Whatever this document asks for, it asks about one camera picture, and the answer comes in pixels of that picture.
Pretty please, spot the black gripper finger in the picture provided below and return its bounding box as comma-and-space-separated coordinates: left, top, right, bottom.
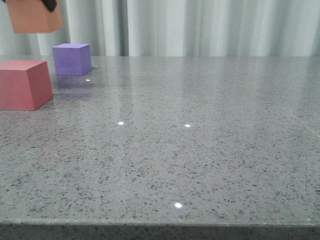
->
42, 0, 58, 12

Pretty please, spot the orange foam cube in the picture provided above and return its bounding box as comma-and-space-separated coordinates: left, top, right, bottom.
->
5, 0, 64, 34

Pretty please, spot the purple foam cube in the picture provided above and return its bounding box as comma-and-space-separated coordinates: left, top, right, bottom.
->
52, 43, 92, 76

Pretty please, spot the pale green curtain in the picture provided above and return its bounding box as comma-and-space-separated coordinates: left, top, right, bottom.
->
0, 0, 320, 57

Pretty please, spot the red foam cube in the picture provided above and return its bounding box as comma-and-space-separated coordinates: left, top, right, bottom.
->
0, 60, 53, 111

